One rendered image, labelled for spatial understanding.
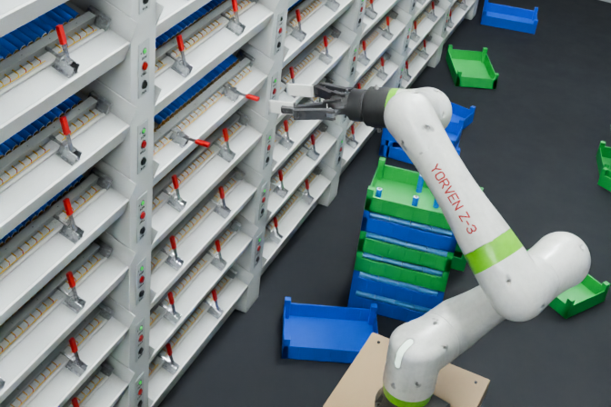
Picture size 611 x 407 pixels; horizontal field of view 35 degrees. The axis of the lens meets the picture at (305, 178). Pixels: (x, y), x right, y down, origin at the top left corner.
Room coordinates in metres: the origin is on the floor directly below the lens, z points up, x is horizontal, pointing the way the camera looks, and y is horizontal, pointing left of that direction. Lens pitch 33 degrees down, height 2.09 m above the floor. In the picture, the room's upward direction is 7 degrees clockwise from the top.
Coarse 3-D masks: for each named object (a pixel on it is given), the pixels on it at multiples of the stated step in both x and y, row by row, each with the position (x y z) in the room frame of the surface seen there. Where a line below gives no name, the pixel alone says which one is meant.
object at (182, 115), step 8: (240, 64) 2.30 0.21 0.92; (248, 64) 2.33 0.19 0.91; (232, 72) 2.25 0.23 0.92; (240, 72) 2.29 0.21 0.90; (224, 80) 2.20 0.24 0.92; (240, 80) 2.25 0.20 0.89; (208, 88) 2.14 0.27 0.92; (216, 88) 2.16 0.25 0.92; (200, 96) 2.09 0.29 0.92; (208, 96) 2.11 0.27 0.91; (216, 96) 2.14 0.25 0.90; (192, 104) 2.05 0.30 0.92; (200, 104) 2.08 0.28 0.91; (184, 112) 2.01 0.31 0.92; (192, 112) 2.04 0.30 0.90; (176, 120) 1.97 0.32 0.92; (184, 120) 2.01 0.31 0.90; (160, 128) 1.92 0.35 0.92; (168, 128) 1.93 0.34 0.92; (184, 128) 1.97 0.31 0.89; (160, 136) 1.89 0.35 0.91
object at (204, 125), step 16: (240, 48) 2.37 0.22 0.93; (256, 64) 2.35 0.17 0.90; (272, 64) 2.34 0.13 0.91; (256, 80) 2.30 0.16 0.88; (224, 96) 2.17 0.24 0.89; (240, 96) 2.20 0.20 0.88; (208, 112) 2.08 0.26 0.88; (224, 112) 2.11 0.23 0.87; (192, 128) 2.00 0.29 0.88; (208, 128) 2.02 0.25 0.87; (160, 144) 1.89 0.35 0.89; (176, 144) 1.92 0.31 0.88; (192, 144) 1.95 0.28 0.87; (160, 160) 1.84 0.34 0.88; (176, 160) 1.89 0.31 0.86; (160, 176) 1.82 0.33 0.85
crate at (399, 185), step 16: (384, 160) 2.62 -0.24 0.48; (384, 176) 2.63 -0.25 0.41; (400, 176) 2.62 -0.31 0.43; (416, 176) 2.61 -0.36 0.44; (368, 192) 2.44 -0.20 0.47; (384, 192) 2.55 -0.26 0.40; (400, 192) 2.56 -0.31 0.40; (368, 208) 2.44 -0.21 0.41; (384, 208) 2.43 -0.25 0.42; (400, 208) 2.42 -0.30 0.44; (416, 208) 2.41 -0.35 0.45; (432, 208) 2.49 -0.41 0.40; (432, 224) 2.40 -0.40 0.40; (448, 224) 2.39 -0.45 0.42
